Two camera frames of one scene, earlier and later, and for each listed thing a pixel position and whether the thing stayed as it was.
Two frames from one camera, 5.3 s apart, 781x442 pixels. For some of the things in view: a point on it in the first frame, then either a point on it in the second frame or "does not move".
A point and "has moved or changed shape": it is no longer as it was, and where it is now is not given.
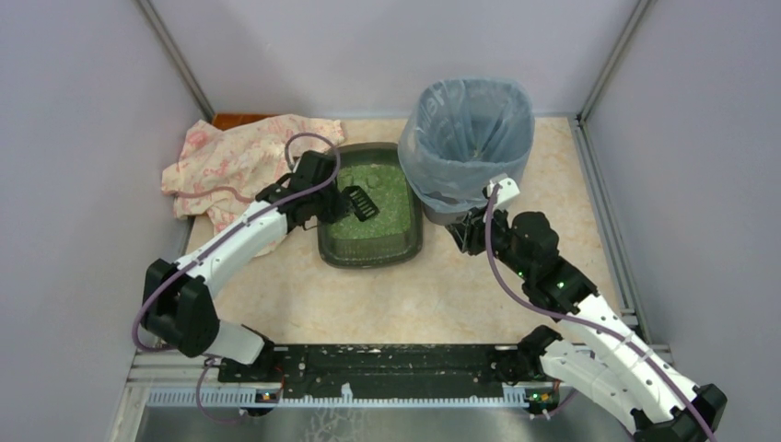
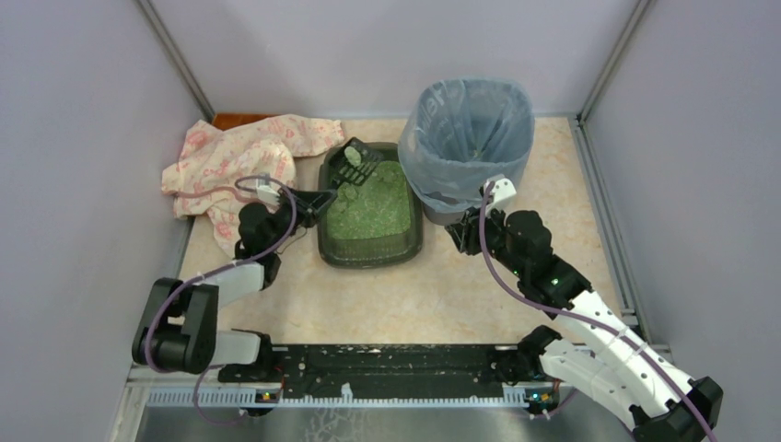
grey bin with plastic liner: [456, 133] does not move
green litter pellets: [388, 187] does not move
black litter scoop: [363, 205] -> [341, 171]
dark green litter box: [391, 237] has moved or changed shape
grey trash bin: [446, 218] does not move
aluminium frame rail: [190, 383] does not move
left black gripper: [332, 203] -> [296, 207]
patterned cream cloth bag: [222, 167] does not move
